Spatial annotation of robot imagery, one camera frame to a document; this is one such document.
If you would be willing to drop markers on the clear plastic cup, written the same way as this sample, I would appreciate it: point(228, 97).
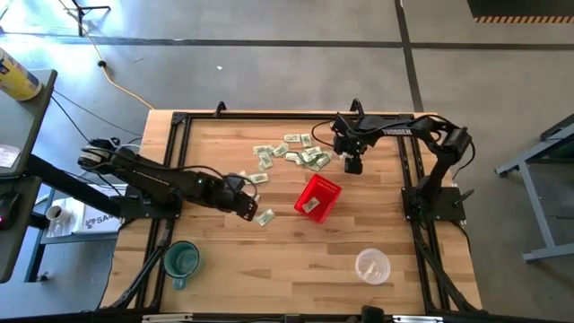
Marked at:
point(372, 266)

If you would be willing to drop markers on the blue metal shelf frame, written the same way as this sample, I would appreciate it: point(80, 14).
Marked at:
point(42, 240)

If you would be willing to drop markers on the black computer mouse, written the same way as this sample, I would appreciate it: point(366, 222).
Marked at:
point(8, 211)

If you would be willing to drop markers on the white printed cardboard box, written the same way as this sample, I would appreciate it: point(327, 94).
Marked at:
point(96, 222)

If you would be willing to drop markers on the dark grey side desk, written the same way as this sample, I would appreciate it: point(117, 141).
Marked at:
point(18, 121)

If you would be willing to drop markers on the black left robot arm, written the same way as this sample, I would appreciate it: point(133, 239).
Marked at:
point(152, 177)

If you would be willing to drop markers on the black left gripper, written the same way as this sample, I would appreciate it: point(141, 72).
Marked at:
point(228, 197)

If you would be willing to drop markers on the green white sachet packet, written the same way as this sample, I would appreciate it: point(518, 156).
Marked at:
point(280, 150)
point(265, 160)
point(310, 204)
point(263, 149)
point(313, 151)
point(292, 138)
point(322, 160)
point(292, 156)
point(306, 157)
point(265, 217)
point(258, 178)
point(312, 166)
point(306, 140)

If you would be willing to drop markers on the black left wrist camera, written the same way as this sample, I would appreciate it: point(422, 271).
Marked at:
point(234, 182)

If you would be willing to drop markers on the yellow wipes canister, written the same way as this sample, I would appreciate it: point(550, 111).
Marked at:
point(15, 78)

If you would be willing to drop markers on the red plastic basket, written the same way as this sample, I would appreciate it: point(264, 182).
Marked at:
point(325, 193)

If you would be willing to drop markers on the blue-grey metal table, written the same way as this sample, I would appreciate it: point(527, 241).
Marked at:
point(533, 188)

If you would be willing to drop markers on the silver aluminium bar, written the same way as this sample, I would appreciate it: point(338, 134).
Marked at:
point(167, 318)
point(417, 319)

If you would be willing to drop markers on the white paper sheet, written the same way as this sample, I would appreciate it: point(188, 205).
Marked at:
point(9, 155)

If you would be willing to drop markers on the black aluminium table frame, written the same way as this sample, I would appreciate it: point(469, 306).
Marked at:
point(179, 148)

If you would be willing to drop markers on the black mat with hazard stripes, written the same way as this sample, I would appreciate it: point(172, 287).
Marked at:
point(520, 9)

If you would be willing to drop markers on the black diagonal beam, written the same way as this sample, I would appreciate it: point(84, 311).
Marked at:
point(76, 186)

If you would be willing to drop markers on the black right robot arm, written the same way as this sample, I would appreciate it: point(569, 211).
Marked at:
point(444, 170)

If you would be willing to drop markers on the small black object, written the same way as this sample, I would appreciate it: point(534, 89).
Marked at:
point(372, 315)

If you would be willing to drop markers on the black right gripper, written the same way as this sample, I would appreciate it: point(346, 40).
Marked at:
point(354, 137)

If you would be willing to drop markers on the green ceramic mug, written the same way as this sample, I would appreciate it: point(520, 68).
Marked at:
point(180, 261)

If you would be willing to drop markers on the black tripod stand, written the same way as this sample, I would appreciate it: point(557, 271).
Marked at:
point(80, 13)

